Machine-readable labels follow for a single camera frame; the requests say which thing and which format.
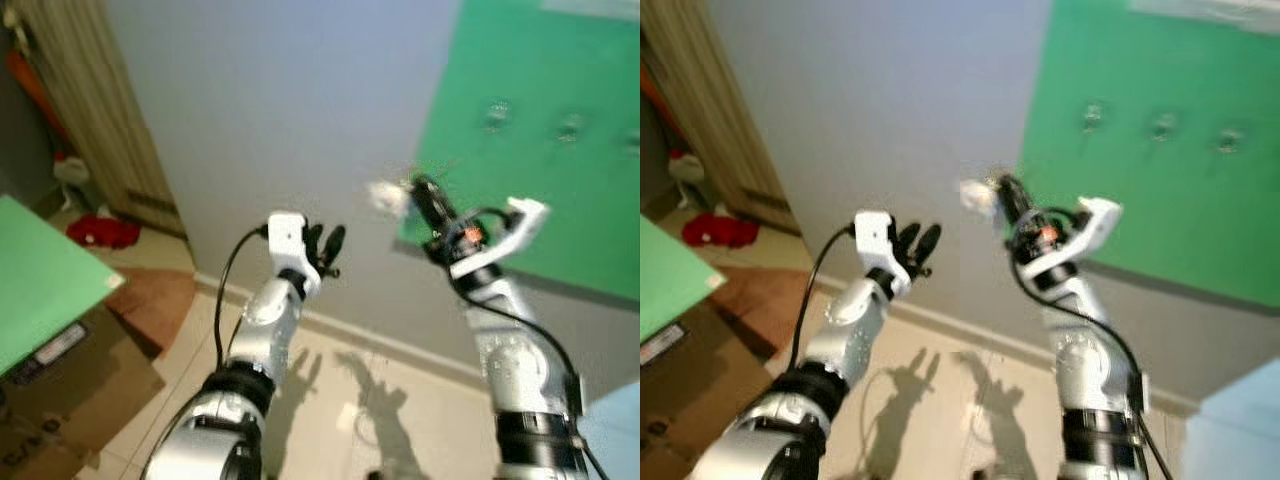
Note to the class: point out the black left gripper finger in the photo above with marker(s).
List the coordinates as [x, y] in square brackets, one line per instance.
[313, 238]
[930, 240]
[335, 241]
[906, 237]

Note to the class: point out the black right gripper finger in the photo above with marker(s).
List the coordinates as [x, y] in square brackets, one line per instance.
[426, 204]
[1020, 196]
[438, 200]
[1008, 200]

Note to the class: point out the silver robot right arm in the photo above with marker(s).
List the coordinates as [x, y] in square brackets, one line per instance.
[1085, 365]
[510, 360]

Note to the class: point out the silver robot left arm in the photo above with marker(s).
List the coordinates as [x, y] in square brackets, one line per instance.
[850, 335]
[262, 330]

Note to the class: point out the plain brown cardboard box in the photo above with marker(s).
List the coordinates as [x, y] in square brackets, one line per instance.
[155, 300]
[755, 300]

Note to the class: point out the red cloth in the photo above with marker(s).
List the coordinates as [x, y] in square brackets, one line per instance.
[720, 231]
[100, 232]

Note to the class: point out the green table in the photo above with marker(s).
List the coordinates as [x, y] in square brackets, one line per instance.
[45, 285]
[672, 285]

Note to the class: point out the white toy with red cap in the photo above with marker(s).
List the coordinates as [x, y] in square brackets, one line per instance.
[72, 180]
[690, 180]

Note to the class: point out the beige wooden door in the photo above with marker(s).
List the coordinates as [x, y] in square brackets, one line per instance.
[720, 110]
[100, 110]

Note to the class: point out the orange object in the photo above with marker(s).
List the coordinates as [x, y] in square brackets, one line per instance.
[32, 92]
[652, 100]

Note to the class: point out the white strip on board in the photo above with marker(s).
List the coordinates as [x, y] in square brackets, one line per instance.
[1210, 14]
[595, 8]

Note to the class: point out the light blue object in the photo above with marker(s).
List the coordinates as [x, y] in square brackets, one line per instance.
[1235, 435]
[615, 435]

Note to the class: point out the large printed cardboard box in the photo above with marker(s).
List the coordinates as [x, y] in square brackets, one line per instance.
[700, 400]
[85, 400]

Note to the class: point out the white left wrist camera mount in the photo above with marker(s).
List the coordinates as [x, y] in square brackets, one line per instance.
[286, 238]
[872, 238]

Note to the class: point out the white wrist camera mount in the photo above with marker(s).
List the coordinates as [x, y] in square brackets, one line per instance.
[872, 238]
[286, 238]
[1095, 225]
[520, 228]

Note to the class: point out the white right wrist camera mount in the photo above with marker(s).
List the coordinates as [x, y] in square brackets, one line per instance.
[1095, 225]
[520, 228]

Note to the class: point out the green wall board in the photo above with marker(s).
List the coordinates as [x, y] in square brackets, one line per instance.
[540, 200]
[1170, 220]

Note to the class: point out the clear wall hook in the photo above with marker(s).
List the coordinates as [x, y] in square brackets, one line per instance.
[1092, 116]
[1163, 126]
[570, 126]
[497, 115]
[1230, 139]

